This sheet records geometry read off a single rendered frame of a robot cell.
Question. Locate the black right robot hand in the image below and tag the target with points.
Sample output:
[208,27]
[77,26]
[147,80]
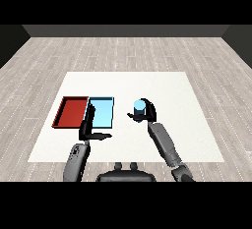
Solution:
[149,113]

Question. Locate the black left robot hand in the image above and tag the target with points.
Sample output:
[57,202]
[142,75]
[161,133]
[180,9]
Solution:
[86,128]

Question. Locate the small blue can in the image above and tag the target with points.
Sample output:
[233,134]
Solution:
[139,106]

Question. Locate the red shallow open box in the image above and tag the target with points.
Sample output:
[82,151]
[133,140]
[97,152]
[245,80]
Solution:
[71,111]

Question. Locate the light blue shallow open box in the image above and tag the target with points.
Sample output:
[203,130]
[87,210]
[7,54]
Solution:
[103,111]

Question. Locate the dark grey robot body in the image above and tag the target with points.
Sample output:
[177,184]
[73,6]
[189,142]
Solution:
[126,174]

